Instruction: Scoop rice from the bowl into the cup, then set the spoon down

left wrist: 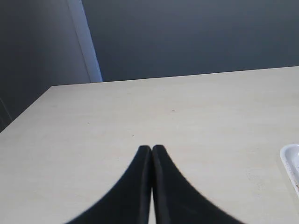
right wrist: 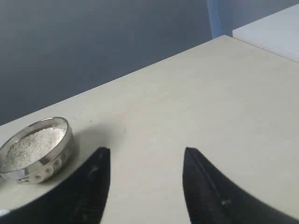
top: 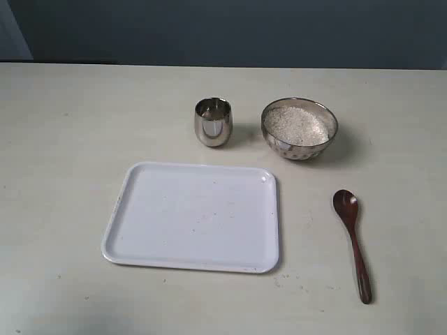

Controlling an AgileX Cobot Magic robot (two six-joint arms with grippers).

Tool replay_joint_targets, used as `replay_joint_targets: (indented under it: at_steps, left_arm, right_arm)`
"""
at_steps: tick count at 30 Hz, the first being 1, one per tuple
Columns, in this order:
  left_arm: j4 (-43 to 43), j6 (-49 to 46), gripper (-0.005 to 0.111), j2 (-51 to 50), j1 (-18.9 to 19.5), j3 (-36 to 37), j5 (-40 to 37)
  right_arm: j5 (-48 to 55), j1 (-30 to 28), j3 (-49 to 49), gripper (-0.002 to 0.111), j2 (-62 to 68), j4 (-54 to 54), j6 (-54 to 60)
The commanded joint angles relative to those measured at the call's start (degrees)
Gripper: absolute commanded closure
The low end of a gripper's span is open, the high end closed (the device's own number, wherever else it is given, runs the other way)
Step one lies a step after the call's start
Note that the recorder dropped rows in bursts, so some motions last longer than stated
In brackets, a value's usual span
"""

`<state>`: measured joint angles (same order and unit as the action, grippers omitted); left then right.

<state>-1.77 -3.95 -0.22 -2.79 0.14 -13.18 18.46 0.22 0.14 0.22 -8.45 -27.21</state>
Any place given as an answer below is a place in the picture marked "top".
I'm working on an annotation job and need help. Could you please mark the dark red wooden spoon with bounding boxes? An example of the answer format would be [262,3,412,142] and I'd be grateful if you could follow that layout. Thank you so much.
[332,189,372,304]

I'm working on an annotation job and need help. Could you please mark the small steel cup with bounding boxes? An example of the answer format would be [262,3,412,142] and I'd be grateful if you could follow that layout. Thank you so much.
[194,97,233,147]

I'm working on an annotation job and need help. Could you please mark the white rice heap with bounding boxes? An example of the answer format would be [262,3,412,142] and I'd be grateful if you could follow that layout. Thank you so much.
[264,107,330,146]

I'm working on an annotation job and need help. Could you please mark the steel bowl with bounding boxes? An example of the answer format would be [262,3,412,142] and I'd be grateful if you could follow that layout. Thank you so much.
[261,97,339,161]

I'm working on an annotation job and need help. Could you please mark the white plastic tray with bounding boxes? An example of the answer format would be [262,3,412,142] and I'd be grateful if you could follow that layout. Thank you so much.
[101,162,280,274]

